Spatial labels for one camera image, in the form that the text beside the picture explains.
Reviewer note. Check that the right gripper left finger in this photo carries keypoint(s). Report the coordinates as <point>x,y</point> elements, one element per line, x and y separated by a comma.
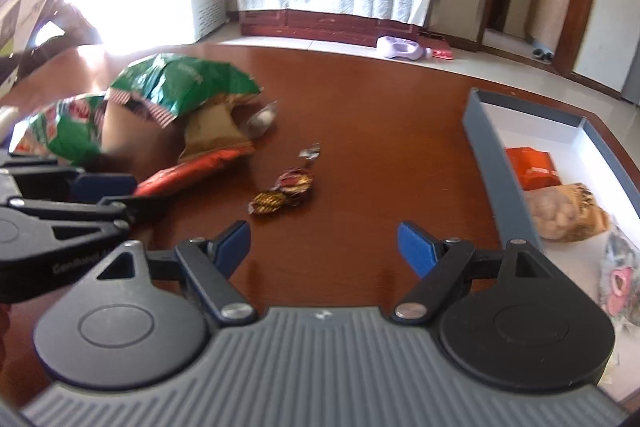
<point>185,285</point>

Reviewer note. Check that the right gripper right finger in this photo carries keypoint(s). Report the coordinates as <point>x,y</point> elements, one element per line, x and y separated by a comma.
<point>447,268</point>

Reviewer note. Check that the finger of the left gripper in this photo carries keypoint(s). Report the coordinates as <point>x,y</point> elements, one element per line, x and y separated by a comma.
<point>65,211</point>
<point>47,178</point>

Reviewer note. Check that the red long snack packet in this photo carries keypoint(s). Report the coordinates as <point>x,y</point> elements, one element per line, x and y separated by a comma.
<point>172,180</point>

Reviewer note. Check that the orange peanut snack bag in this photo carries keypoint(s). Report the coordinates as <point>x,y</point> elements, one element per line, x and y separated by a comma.
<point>566,213</point>

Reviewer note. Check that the red gold candies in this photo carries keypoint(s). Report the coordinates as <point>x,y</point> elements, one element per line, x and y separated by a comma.
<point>290,189</point>

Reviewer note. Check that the tan brown snack packet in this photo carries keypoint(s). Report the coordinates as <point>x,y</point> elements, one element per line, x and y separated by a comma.
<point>211,128</point>

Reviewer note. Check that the orange square snack packet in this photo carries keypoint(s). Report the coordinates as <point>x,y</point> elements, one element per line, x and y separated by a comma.
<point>533,168</point>

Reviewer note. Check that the green red snack bag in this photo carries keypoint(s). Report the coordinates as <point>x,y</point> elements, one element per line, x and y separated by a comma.
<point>69,129</point>

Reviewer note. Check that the pink white snack packet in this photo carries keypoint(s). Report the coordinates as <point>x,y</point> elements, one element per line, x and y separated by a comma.
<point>619,280</point>

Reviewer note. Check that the grey shallow tray box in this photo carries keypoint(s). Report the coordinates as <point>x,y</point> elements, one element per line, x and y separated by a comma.
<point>581,153</point>

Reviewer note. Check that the green chip bag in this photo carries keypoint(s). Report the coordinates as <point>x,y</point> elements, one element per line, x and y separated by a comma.
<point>168,86</point>

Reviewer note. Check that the small silver candy wrapper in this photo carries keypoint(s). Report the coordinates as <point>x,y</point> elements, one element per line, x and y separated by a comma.
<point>310,153</point>

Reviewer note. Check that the red floor mat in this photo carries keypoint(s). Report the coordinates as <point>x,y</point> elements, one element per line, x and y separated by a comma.
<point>437,44</point>

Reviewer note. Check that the purple white floor toy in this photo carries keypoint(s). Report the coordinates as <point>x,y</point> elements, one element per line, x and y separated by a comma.
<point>397,48</point>

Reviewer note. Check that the dark wood TV cabinet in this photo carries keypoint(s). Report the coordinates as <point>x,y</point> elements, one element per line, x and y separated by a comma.
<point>329,27</point>

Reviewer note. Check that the kitchen counter cabinet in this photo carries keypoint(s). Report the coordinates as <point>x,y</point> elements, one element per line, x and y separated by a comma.
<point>544,22</point>

